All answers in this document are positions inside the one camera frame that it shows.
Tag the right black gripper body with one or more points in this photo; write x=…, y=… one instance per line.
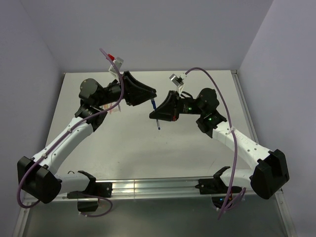
x=178, y=105

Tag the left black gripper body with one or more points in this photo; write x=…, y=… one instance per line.
x=128, y=93

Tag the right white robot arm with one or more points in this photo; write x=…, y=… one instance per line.
x=268, y=170

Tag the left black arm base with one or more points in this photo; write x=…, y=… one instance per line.
x=88, y=201

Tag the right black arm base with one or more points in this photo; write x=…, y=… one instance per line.
x=215, y=186

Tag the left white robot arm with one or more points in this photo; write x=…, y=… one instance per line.
x=38, y=175

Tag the red highlighter pen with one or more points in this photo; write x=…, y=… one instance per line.
x=115, y=110

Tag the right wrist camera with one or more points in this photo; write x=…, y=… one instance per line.
x=178, y=81

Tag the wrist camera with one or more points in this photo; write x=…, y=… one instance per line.
x=118, y=62
x=178, y=81

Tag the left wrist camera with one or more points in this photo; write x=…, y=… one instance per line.
x=118, y=62

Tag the aluminium mounting rail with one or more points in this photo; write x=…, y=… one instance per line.
x=142, y=188

